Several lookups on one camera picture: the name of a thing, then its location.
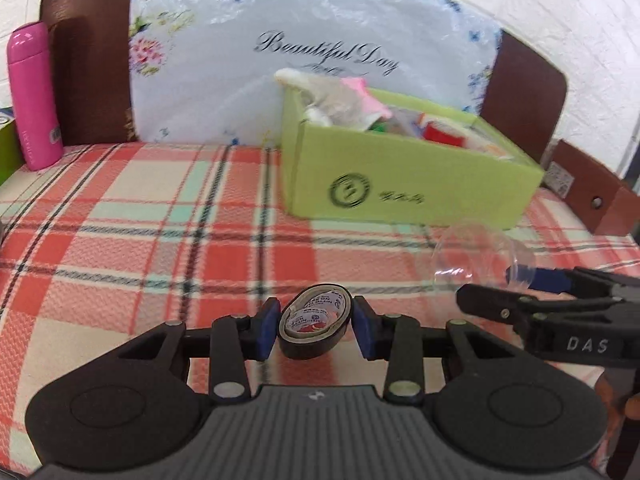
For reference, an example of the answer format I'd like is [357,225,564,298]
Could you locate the clear plastic cup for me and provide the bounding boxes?
[431,222,536,292]

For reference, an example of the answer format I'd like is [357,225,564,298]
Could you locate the black tape roll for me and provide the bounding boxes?
[278,284,352,361]

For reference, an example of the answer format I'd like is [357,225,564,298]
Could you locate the pink white glove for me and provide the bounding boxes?
[273,68,393,131]

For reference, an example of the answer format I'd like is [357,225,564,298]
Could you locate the person's left hand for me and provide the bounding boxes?
[594,368,639,479]

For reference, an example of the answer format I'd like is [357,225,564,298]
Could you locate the brown cardboard box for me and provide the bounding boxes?
[542,140,639,236]

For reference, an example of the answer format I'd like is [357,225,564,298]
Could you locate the plaid bed sheet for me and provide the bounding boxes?
[0,142,640,476]

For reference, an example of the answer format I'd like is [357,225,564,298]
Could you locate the green cardboard box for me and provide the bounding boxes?
[280,90,544,230]

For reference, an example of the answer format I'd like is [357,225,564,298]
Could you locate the red item in box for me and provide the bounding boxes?
[422,122,465,148]

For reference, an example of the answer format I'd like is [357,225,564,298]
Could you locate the small green box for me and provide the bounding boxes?
[0,107,25,184]

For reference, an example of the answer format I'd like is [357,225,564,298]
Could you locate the floral plastic bag pillow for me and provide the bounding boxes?
[129,0,502,146]

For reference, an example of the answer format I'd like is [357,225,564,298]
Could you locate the pink thermos bottle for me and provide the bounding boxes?
[6,22,63,171]

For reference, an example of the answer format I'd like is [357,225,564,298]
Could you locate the brown wooden headboard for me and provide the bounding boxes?
[40,0,567,162]

